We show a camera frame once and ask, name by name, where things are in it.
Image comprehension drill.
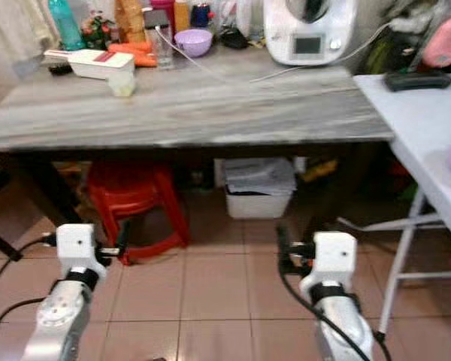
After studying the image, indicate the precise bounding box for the white plastic storage bin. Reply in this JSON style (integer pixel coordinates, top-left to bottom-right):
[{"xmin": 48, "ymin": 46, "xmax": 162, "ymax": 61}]
[{"xmin": 223, "ymin": 159, "xmax": 297, "ymax": 221}]

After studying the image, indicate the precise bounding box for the red plastic stool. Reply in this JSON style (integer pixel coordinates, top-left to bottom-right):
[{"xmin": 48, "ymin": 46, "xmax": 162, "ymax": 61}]
[{"xmin": 86, "ymin": 161, "xmax": 190, "ymax": 265}]

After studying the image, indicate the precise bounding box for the grey marble dining table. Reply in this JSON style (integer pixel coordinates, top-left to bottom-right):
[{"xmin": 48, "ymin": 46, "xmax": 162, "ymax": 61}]
[{"xmin": 0, "ymin": 44, "xmax": 397, "ymax": 260}]

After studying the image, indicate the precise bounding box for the dark wooden chair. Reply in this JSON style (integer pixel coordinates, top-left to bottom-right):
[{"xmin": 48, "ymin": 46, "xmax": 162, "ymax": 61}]
[{"xmin": 0, "ymin": 150, "xmax": 24, "ymax": 262}]

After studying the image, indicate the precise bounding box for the small translucent container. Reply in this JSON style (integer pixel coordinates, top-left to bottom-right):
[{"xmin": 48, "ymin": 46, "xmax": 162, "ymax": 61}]
[{"xmin": 110, "ymin": 73, "xmax": 138, "ymax": 98}]

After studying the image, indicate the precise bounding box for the white folding table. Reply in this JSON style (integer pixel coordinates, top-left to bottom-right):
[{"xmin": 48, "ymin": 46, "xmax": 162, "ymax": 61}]
[{"xmin": 353, "ymin": 73, "xmax": 451, "ymax": 338}]

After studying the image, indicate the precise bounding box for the white box with red label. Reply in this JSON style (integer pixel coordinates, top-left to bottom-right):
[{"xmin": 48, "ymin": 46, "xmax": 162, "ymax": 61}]
[{"xmin": 67, "ymin": 50, "xmax": 137, "ymax": 82}]

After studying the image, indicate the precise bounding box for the orange packet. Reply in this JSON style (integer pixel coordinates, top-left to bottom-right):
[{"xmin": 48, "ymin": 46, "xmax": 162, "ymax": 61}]
[{"xmin": 107, "ymin": 42, "xmax": 158, "ymax": 69}]

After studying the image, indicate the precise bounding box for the clear drinking glass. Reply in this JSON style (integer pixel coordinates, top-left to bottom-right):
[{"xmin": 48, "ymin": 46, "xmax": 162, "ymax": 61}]
[{"xmin": 151, "ymin": 29, "xmax": 176, "ymax": 71}]

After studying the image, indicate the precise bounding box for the flat white item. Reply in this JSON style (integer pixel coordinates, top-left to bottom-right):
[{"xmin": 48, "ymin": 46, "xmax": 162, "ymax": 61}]
[{"xmin": 43, "ymin": 49, "xmax": 73, "ymax": 62}]

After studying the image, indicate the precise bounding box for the small black rounded object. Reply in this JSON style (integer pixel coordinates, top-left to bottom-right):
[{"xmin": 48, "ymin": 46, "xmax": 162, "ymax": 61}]
[{"xmin": 219, "ymin": 28, "xmax": 250, "ymax": 50}]

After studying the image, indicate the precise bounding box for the black remote control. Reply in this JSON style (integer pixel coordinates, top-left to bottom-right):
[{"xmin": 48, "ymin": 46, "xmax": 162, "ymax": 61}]
[{"xmin": 383, "ymin": 70, "xmax": 451, "ymax": 93}]

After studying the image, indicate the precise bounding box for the small red flower plant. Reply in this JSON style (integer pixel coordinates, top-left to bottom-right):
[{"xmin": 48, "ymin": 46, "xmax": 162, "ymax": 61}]
[{"xmin": 81, "ymin": 13, "xmax": 116, "ymax": 50}]

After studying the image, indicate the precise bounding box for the purple plastic bowl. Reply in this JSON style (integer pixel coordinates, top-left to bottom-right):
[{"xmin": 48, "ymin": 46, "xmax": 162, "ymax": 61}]
[{"xmin": 174, "ymin": 29, "xmax": 214, "ymax": 59}]

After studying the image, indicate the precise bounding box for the white kitchen cooking machine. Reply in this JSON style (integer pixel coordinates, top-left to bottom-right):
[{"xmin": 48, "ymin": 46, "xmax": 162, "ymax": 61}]
[{"xmin": 264, "ymin": 0, "xmax": 359, "ymax": 68}]

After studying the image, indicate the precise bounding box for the clear jar of brown snacks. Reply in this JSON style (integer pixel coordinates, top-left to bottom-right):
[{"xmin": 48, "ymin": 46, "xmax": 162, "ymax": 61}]
[{"xmin": 114, "ymin": 0, "xmax": 148, "ymax": 45}]

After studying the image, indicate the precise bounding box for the teal water bottle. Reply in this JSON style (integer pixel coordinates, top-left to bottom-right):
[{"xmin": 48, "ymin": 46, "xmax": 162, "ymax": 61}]
[{"xmin": 47, "ymin": 0, "xmax": 84, "ymax": 53}]

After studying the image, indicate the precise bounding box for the black phone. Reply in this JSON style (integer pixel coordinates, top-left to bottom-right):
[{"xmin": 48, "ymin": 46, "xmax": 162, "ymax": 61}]
[{"xmin": 143, "ymin": 8, "xmax": 173, "ymax": 32}]

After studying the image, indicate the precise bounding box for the orange bottle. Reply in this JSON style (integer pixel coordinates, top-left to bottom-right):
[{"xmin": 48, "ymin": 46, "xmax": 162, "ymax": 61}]
[{"xmin": 174, "ymin": 0, "xmax": 191, "ymax": 33}]

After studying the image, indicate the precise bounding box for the white curtain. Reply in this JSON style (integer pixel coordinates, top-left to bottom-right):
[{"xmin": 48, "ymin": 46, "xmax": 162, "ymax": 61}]
[{"xmin": 0, "ymin": 0, "xmax": 54, "ymax": 62}]

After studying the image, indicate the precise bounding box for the dark blue mug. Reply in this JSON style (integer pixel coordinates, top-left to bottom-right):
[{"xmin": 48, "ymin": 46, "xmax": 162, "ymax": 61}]
[{"xmin": 190, "ymin": 3, "xmax": 213, "ymax": 29}]

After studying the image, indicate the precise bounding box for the magenta plastic container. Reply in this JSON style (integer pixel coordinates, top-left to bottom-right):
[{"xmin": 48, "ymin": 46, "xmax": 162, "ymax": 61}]
[{"xmin": 148, "ymin": 0, "xmax": 176, "ymax": 12}]

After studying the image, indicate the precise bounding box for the pink rounded object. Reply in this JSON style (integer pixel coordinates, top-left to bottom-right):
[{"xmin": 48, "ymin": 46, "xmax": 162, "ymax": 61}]
[{"xmin": 422, "ymin": 14, "xmax": 451, "ymax": 69}]

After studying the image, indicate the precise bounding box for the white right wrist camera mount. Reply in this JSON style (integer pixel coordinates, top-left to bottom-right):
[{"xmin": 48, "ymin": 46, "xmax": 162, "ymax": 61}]
[{"xmin": 299, "ymin": 232, "xmax": 359, "ymax": 296}]

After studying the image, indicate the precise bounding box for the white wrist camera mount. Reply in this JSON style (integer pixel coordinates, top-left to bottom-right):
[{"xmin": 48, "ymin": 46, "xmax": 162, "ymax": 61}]
[
  {"xmin": 299, "ymin": 232, "xmax": 359, "ymax": 296},
  {"xmin": 56, "ymin": 224, "xmax": 104, "ymax": 281}
]

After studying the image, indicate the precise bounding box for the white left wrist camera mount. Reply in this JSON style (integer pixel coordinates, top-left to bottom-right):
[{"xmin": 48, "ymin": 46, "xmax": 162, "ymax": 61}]
[{"xmin": 56, "ymin": 224, "xmax": 104, "ymax": 281}]

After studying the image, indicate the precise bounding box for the white power cable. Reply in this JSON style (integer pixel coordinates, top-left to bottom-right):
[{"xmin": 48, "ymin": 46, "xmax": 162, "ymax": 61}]
[{"xmin": 161, "ymin": 23, "xmax": 396, "ymax": 86}]

